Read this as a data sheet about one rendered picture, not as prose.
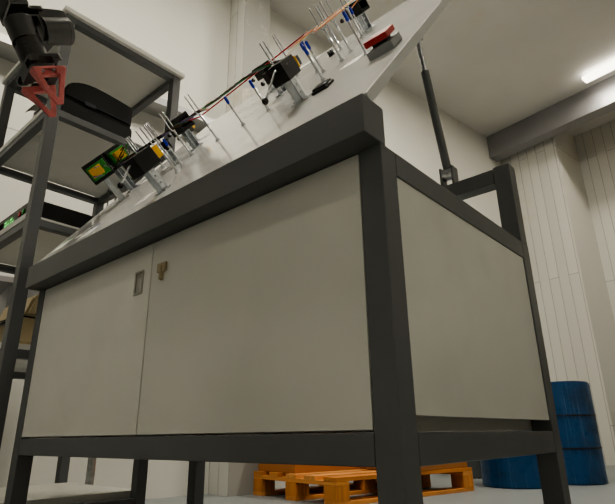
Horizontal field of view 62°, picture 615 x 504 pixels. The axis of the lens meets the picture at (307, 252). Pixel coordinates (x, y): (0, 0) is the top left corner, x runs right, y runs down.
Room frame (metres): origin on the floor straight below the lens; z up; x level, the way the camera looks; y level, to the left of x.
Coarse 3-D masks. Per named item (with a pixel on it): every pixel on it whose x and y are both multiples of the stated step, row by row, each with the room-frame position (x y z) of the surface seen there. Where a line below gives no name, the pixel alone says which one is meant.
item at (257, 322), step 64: (320, 192) 0.73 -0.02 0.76; (192, 256) 0.94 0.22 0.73; (256, 256) 0.82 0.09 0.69; (320, 256) 0.73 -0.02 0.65; (192, 320) 0.93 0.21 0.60; (256, 320) 0.82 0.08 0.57; (320, 320) 0.73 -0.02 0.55; (192, 384) 0.93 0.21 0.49; (256, 384) 0.82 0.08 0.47; (320, 384) 0.73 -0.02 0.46
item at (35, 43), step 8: (16, 40) 0.83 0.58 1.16; (24, 40) 0.83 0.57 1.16; (32, 40) 0.83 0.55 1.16; (40, 40) 0.85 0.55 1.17; (16, 48) 0.84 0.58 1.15; (24, 48) 0.83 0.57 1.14; (32, 48) 0.83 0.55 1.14; (40, 48) 0.84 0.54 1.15; (24, 56) 0.84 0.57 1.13; (32, 56) 0.82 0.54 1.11; (40, 56) 0.83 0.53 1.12; (48, 56) 0.84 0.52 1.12; (56, 56) 0.84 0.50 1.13; (56, 64) 0.86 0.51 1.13
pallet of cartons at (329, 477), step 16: (272, 464) 3.92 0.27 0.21; (288, 464) 3.77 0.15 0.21; (448, 464) 3.96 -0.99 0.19; (464, 464) 4.08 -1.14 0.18; (256, 480) 4.02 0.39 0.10; (272, 480) 4.01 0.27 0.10; (288, 480) 3.70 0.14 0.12; (304, 480) 3.56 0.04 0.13; (320, 480) 3.45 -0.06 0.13; (336, 480) 3.32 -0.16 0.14; (352, 480) 3.40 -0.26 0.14; (368, 480) 4.03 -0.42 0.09; (464, 480) 4.05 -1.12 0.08; (288, 496) 3.70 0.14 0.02; (304, 496) 3.68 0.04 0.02; (320, 496) 3.76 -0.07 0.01; (336, 496) 3.32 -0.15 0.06; (368, 496) 3.62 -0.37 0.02
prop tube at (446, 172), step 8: (424, 72) 1.13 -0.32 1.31; (424, 80) 1.13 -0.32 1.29; (424, 88) 1.15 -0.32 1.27; (432, 88) 1.14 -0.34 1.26; (432, 96) 1.14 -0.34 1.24; (432, 104) 1.14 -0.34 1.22; (432, 112) 1.15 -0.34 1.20; (432, 120) 1.16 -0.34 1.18; (440, 120) 1.16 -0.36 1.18; (440, 128) 1.16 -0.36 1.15; (440, 136) 1.16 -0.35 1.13; (440, 144) 1.17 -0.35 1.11; (440, 152) 1.17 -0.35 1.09; (448, 160) 1.17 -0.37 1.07; (448, 168) 1.17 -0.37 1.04; (448, 176) 1.18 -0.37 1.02
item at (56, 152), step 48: (48, 48) 1.57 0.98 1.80; (96, 48) 1.61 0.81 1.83; (48, 96) 1.44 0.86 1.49; (144, 96) 1.91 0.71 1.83; (0, 144) 1.80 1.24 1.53; (48, 144) 1.44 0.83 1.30; (96, 144) 1.67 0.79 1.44; (96, 192) 2.07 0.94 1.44; (0, 240) 1.58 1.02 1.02; (48, 240) 1.64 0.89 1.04; (0, 384) 1.43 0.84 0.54; (0, 432) 1.44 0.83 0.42; (144, 480) 1.78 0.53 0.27
